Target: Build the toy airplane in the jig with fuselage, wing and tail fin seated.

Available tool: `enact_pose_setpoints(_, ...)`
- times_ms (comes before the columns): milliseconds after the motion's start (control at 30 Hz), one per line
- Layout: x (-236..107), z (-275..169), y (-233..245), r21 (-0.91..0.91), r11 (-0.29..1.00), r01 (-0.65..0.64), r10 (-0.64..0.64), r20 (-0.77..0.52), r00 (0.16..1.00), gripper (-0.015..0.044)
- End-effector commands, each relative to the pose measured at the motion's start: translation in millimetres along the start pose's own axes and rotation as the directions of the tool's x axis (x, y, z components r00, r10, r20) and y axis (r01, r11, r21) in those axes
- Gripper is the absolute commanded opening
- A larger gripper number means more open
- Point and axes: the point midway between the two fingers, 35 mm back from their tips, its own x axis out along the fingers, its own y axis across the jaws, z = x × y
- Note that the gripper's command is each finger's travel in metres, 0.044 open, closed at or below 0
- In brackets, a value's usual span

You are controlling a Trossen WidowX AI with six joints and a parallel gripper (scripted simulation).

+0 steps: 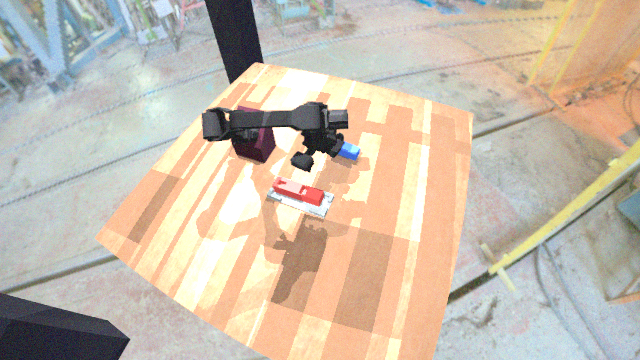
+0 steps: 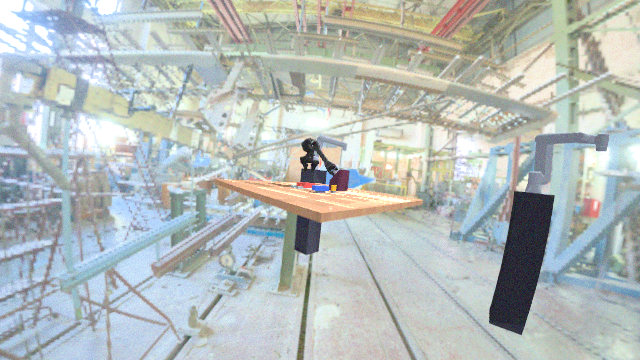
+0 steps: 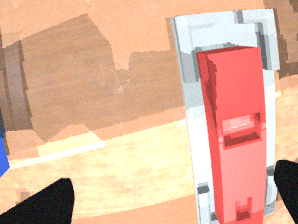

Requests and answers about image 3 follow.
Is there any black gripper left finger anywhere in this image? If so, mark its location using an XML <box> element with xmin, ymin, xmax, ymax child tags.
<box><xmin>0</xmin><ymin>177</ymin><xmax>76</xmax><ymax>224</ymax></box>

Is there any blue bar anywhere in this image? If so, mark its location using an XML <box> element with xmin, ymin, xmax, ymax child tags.
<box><xmin>0</xmin><ymin>132</ymin><xmax>9</xmax><ymax>179</ymax></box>

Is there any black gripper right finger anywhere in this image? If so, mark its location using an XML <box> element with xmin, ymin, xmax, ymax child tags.
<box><xmin>273</xmin><ymin>159</ymin><xmax>298</xmax><ymax>224</ymax></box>

